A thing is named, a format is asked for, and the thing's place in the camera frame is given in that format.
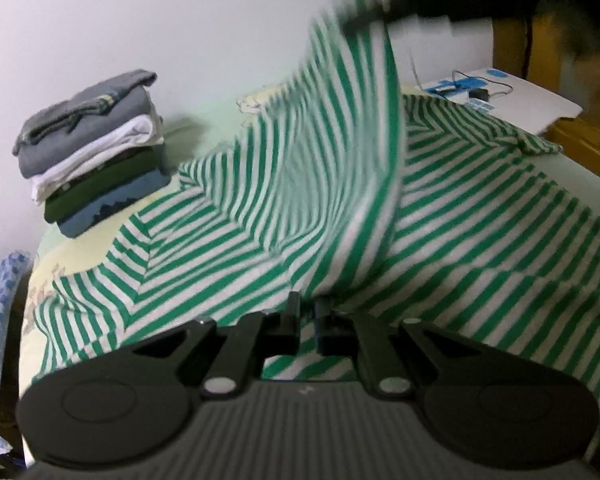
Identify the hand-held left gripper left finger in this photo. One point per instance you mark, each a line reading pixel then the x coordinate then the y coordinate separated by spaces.
pixel 294 325

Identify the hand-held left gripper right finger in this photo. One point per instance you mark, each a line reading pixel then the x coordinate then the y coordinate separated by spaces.
pixel 322 330

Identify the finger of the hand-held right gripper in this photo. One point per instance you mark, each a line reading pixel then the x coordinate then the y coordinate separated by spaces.
pixel 372 17

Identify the green white striped shirt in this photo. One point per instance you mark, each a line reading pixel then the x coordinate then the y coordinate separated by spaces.
pixel 455 210

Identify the stack of folded clothes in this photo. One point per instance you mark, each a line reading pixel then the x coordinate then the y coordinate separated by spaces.
pixel 105 150

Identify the blue round sticker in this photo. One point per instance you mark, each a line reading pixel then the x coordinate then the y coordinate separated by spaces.
pixel 496 72

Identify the blue rectangular sticker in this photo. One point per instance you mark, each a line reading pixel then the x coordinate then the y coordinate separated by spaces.
pixel 455 86

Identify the black power adapter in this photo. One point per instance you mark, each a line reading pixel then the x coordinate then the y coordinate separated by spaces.
pixel 481 96

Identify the blue squares sticker sheet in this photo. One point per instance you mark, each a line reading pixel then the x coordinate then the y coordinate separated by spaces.
pixel 481 105

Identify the wooden lattice door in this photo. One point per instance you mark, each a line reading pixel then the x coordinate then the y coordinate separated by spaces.
pixel 580 145

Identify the blue folded garment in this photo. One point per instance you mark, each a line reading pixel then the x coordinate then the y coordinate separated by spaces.
pixel 95 215

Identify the bear printed bed sheet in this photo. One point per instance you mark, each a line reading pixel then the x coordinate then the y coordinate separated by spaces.
pixel 75 255

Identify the dark green folded garment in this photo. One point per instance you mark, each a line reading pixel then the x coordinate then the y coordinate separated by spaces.
pixel 105 180

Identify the grey folded sweater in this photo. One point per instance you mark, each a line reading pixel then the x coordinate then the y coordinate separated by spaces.
pixel 80 130

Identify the blue white patterned cloth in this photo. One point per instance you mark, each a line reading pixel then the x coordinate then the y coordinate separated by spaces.
pixel 0 310

